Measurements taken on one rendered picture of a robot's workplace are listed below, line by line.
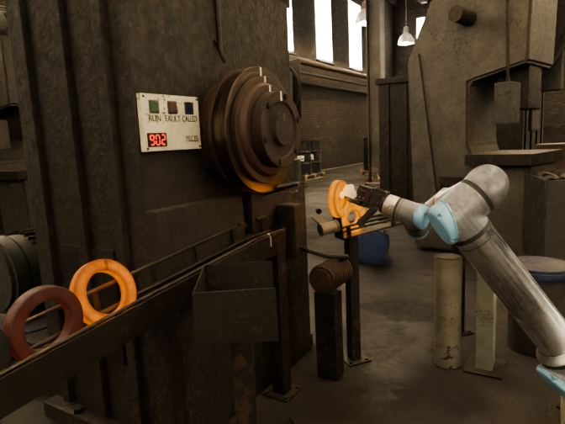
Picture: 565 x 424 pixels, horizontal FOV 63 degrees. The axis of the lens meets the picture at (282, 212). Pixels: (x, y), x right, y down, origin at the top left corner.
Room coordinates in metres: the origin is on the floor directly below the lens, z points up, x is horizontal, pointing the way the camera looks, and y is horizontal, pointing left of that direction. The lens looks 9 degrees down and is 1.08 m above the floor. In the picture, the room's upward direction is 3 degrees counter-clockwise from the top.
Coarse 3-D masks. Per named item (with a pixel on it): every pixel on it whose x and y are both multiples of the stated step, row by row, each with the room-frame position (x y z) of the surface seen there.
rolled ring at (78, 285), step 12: (96, 264) 1.21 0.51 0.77; (108, 264) 1.24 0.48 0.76; (120, 264) 1.27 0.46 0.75; (84, 276) 1.17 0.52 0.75; (120, 276) 1.25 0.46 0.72; (72, 288) 1.15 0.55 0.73; (84, 288) 1.16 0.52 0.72; (120, 288) 1.26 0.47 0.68; (132, 288) 1.26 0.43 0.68; (84, 300) 1.14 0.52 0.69; (120, 300) 1.25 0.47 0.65; (132, 300) 1.25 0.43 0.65; (84, 312) 1.13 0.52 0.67; (96, 312) 1.15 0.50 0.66
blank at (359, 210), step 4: (352, 204) 2.11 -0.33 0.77; (352, 208) 2.11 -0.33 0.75; (356, 208) 2.12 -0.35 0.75; (360, 208) 2.13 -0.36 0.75; (364, 208) 2.14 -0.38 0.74; (348, 212) 2.10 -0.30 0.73; (356, 212) 2.13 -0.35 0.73; (360, 212) 2.13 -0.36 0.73; (364, 212) 2.14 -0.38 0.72; (344, 216) 2.09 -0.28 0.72; (356, 216) 2.15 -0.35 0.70; (360, 216) 2.13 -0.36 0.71; (344, 220) 2.09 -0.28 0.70; (348, 220) 2.10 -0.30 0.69; (356, 220) 2.14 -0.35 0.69; (344, 224) 2.09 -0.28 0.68; (348, 224) 2.10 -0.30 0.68; (352, 232) 2.11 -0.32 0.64; (356, 232) 2.12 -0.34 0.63
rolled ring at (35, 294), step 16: (48, 288) 1.04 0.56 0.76; (64, 288) 1.08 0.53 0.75; (16, 304) 0.99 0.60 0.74; (32, 304) 1.01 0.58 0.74; (64, 304) 1.08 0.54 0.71; (80, 304) 1.11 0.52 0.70; (16, 320) 0.97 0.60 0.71; (80, 320) 1.10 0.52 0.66; (16, 336) 0.97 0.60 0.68; (64, 336) 1.08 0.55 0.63; (16, 352) 0.97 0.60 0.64; (32, 352) 0.99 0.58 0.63
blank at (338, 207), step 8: (336, 184) 1.85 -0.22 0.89; (344, 184) 1.91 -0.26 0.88; (328, 192) 1.85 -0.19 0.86; (336, 192) 1.84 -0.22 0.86; (328, 200) 1.84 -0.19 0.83; (336, 200) 1.84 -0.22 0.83; (344, 200) 1.91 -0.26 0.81; (336, 208) 1.83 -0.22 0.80; (344, 208) 1.90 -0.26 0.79; (336, 216) 1.86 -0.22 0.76
